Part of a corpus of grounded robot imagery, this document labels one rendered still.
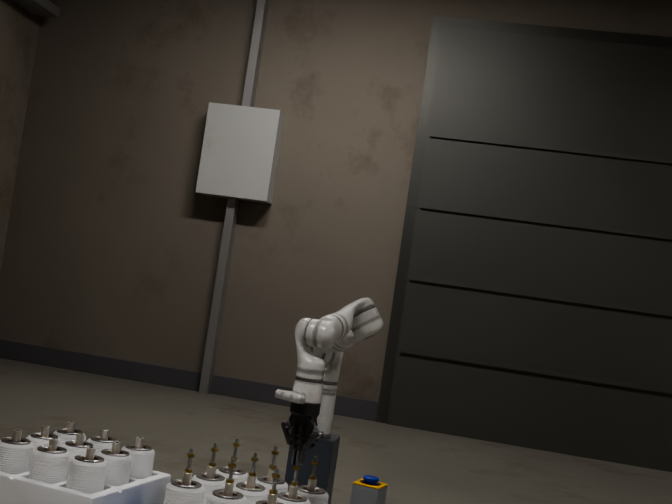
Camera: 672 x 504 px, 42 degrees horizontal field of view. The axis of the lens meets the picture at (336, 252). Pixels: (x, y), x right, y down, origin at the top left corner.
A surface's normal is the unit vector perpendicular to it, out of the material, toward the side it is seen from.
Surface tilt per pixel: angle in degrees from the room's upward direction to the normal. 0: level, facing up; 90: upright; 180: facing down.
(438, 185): 90
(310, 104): 90
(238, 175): 90
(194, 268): 90
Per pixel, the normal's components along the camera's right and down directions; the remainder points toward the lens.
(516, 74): -0.16, -0.07
